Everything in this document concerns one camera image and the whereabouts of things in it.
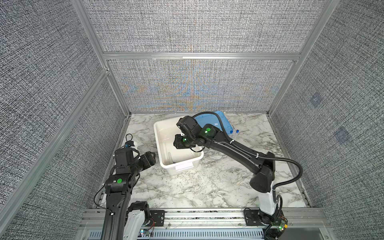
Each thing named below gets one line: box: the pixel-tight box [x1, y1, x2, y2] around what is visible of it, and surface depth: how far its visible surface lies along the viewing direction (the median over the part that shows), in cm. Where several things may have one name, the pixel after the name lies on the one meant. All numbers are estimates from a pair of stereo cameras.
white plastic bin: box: [153, 117, 204, 175], surface depth 79 cm
